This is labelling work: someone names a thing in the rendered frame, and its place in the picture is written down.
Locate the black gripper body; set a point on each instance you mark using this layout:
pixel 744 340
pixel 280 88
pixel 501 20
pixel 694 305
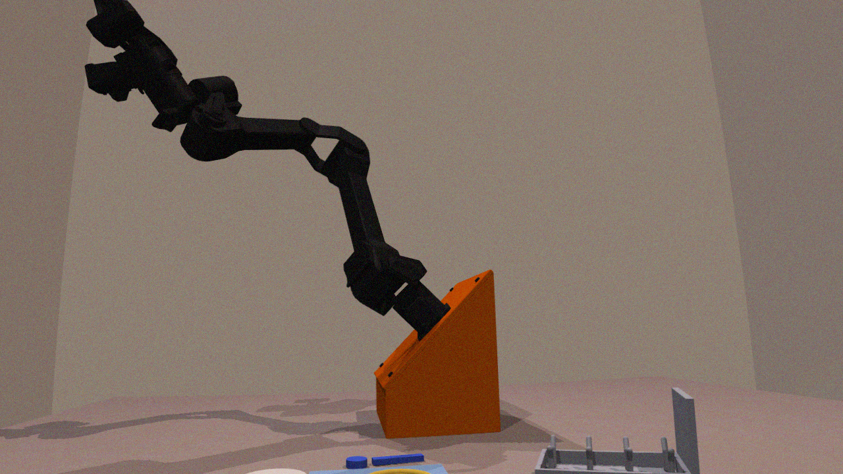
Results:
pixel 148 59

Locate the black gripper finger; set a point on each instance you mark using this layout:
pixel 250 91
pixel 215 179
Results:
pixel 102 5
pixel 145 32

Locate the grey dish rack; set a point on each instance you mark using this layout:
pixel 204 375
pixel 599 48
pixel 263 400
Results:
pixel 684 461

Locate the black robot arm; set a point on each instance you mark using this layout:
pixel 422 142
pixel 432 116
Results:
pixel 375 270

